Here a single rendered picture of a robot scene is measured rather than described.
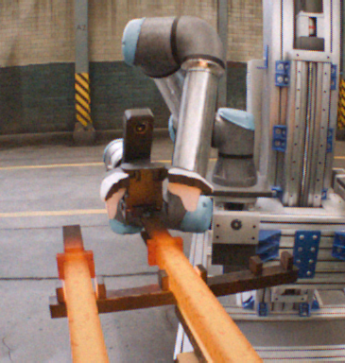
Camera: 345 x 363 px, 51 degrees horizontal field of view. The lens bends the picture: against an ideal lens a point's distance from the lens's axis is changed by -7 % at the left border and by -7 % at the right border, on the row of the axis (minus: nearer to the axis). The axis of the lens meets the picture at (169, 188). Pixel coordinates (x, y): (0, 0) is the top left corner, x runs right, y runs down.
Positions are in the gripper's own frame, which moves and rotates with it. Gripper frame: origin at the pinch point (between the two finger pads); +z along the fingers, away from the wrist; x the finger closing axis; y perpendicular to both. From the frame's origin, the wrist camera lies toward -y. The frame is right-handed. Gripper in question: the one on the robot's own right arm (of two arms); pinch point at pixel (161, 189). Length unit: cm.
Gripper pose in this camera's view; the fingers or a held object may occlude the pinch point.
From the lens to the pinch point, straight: 51.0
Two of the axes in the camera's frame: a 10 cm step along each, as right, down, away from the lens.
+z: 2.8, 2.7, -9.2
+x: -9.6, 0.8, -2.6
